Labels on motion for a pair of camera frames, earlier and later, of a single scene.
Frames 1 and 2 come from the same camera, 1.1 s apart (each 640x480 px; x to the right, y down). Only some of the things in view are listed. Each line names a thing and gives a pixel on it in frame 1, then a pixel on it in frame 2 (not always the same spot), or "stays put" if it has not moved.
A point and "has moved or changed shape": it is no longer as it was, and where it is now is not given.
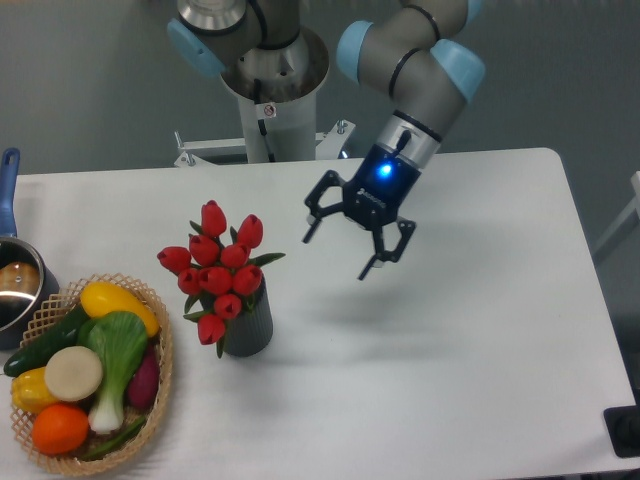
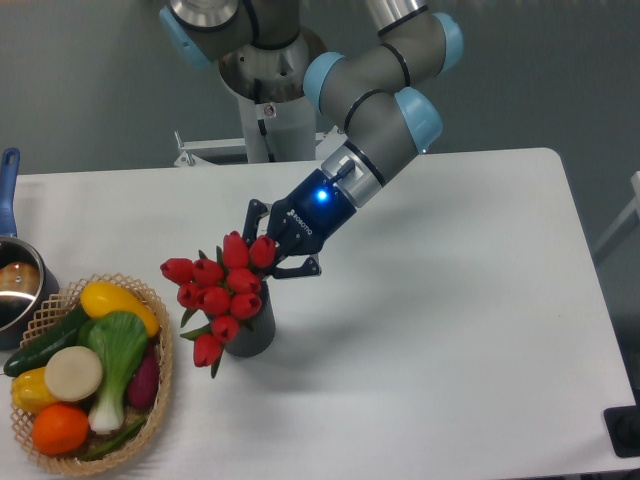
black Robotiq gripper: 383,186 → 301,223
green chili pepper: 111,443 stays put
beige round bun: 73,373 stays put
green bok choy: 121,339 stays put
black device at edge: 623,425 stays put
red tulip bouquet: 221,273 has moved or changed shape
